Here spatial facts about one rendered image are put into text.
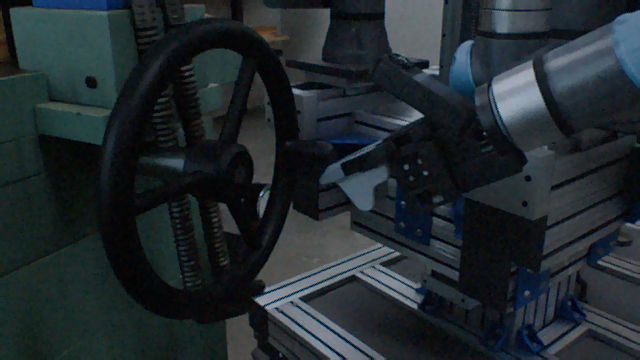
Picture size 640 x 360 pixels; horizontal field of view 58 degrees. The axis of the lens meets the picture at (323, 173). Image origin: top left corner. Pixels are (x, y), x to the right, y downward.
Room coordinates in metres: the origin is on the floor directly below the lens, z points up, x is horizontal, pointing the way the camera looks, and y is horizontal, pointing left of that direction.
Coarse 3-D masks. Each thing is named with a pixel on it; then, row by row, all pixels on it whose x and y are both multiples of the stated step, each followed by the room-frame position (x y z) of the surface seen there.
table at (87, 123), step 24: (0, 72) 0.56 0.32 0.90; (24, 72) 0.56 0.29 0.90; (216, 72) 0.82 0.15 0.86; (0, 96) 0.53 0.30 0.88; (24, 96) 0.55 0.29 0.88; (48, 96) 0.57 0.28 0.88; (216, 96) 0.66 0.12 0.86; (0, 120) 0.52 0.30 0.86; (24, 120) 0.55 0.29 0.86; (48, 120) 0.55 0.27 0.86; (72, 120) 0.53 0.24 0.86; (96, 120) 0.52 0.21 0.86
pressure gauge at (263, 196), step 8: (256, 184) 0.82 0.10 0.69; (264, 184) 0.82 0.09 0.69; (248, 192) 0.80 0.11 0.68; (256, 192) 0.80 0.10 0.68; (264, 192) 0.80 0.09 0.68; (248, 200) 0.80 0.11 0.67; (256, 200) 0.79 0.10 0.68; (264, 200) 0.80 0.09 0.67; (248, 208) 0.79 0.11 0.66; (256, 208) 0.79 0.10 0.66; (264, 208) 0.80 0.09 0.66; (256, 216) 0.79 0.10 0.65; (256, 224) 0.82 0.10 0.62
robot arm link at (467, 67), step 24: (480, 0) 0.63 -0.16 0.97; (504, 0) 0.60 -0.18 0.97; (528, 0) 0.60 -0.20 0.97; (552, 0) 0.61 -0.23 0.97; (480, 24) 0.63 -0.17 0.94; (504, 24) 0.60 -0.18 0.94; (528, 24) 0.60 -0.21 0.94; (480, 48) 0.62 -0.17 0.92; (504, 48) 0.60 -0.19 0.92; (528, 48) 0.60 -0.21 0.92; (552, 48) 0.60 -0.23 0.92; (456, 72) 0.63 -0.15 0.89; (480, 72) 0.62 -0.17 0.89
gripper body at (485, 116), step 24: (480, 96) 0.51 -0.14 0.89; (480, 120) 0.50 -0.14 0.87; (408, 144) 0.53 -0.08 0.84; (432, 144) 0.52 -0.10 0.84; (456, 144) 0.53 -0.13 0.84; (480, 144) 0.52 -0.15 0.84; (504, 144) 0.49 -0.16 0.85; (408, 168) 0.54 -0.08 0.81; (432, 168) 0.51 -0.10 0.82; (456, 168) 0.52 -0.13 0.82; (480, 168) 0.51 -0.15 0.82; (504, 168) 0.50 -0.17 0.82; (408, 192) 0.53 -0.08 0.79; (432, 192) 0.56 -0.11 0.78; (456, 192) 0.51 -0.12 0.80
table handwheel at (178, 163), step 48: (192, 48) 0.49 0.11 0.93; (240, 48) 0.56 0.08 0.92; (144, 96) 0.43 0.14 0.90; (240, 96) 0.56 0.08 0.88; (288, 96) 0.63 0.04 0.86; (96, 144) 0.59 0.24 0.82; (144, 144) 0.57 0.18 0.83; (240, 144) 0.53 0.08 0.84; (96, 192) 0.41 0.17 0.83; (144, 192) 0.44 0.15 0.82; (192, 192) 0.51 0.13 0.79; (240, 192) 0.52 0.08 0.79; (288, 192) 0.62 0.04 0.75; (144, 288) 0.42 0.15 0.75; (240, 288) 0.53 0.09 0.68
